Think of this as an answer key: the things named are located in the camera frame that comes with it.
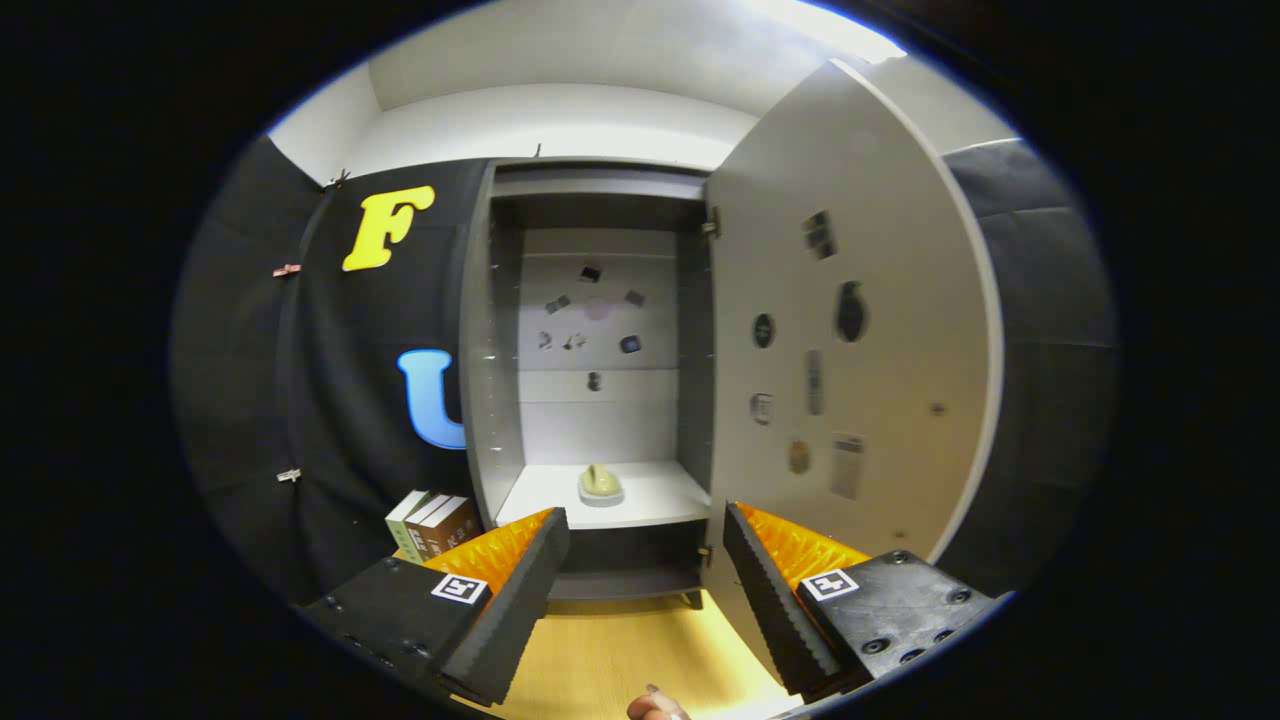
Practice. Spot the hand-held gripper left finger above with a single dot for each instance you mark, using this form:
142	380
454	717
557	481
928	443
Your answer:
515	605

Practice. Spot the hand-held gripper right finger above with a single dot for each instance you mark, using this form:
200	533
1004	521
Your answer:
770	605

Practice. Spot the grey cabinet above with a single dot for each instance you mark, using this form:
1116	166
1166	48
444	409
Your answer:
600	410

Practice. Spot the brown book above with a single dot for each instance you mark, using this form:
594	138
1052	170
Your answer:
450	525
418	540

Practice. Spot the green item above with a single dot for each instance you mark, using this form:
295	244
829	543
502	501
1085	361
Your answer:
600	485

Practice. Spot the black backdrop cloth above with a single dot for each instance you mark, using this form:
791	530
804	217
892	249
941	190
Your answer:
250	350

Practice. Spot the long ceiling light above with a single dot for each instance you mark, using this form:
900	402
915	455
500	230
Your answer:
840	35

